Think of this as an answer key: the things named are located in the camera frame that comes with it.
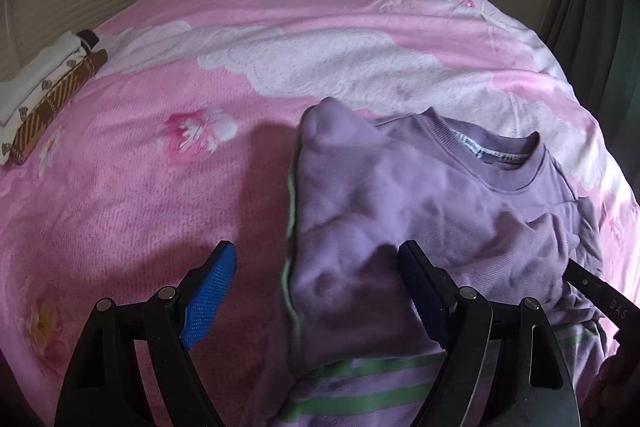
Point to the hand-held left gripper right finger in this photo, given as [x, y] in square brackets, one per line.
[425, 292]

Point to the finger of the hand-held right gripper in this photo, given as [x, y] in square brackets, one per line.
[600, 294]

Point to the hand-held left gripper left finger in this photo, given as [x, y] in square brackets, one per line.
[212, 287]

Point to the purple sweatshirt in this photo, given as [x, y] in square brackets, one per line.
[400, 202]

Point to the purple green striped garment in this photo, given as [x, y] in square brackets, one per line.
[350, 397]

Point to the person's right hand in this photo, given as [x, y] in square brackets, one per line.
[617, 382]

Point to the pink floral blanket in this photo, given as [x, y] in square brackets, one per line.
[150, 217]

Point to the brown plaid garment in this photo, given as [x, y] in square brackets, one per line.
[55, 102]

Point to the white heart print garment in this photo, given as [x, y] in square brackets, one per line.
[35, 77]

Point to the green curtain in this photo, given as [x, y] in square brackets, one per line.
[585, 7]

